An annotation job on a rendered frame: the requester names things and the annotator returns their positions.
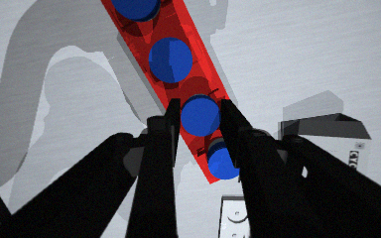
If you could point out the grey key housing with blue and green buttons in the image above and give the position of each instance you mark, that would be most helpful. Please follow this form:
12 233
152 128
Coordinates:
342 136

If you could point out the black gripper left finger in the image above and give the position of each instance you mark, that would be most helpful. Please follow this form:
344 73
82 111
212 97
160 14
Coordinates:
83 200

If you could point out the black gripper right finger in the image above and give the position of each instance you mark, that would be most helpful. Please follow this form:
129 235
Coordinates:
334 201

